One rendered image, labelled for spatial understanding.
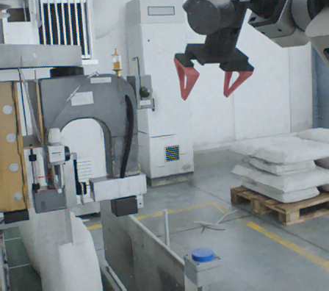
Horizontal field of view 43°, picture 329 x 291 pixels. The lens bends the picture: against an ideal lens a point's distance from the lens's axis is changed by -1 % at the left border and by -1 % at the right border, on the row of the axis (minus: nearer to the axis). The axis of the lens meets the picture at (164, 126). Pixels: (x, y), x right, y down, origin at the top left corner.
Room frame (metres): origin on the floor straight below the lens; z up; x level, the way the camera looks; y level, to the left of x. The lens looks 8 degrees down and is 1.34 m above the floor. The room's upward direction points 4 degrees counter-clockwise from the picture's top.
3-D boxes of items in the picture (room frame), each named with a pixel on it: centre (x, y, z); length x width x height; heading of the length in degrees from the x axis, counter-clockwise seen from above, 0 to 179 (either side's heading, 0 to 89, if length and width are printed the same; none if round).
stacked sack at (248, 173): (3.99, -0.98, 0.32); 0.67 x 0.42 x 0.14; 117
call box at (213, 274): (1.07, -0.08, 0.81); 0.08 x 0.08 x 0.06; 23
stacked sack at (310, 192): (3.78, -1.01, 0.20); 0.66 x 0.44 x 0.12; 23
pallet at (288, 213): (3.94, -1.32, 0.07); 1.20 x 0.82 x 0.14; 115
